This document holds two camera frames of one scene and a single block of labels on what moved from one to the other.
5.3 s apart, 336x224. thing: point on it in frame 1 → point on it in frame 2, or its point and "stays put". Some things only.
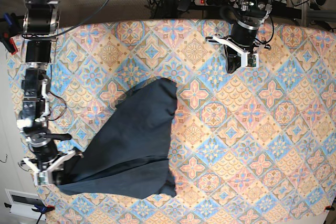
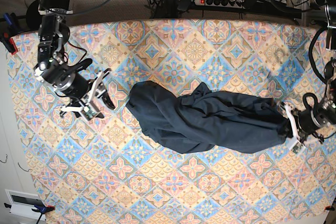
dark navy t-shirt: (129, 157) → (202, 120)
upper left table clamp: (10, 27) stays put
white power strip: (215, 2) stays put
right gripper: (244, 32) → (310, 120)
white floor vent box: (22, 202) stays put
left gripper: (41, 141) → (66, 79)
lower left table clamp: (42, 209) stays put
